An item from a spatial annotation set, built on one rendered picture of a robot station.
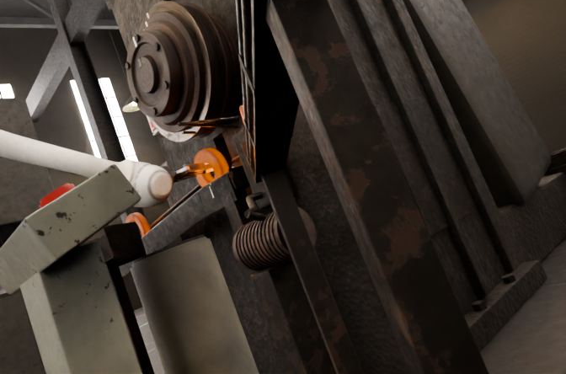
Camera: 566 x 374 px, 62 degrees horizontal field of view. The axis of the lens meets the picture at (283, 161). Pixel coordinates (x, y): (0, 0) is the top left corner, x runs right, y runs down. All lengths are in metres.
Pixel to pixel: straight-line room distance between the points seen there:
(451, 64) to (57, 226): 1.69
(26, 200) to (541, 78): 6.24
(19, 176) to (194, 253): 3.57
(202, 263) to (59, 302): 0.20
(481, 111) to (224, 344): 1.55
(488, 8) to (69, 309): 7.26
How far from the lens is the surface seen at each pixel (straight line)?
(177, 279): 0.66
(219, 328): 0.67
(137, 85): 1.71
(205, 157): 1.56
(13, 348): 3.70
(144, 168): 1.23
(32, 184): 4.19
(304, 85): 0.42
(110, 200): 0.53
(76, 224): 0.51
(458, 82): 1.97
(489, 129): 2.01
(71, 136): 12.73
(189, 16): 1.55
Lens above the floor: 0.48
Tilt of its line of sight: 8 degrees up
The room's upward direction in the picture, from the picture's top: 22 degrees counter-clockwise
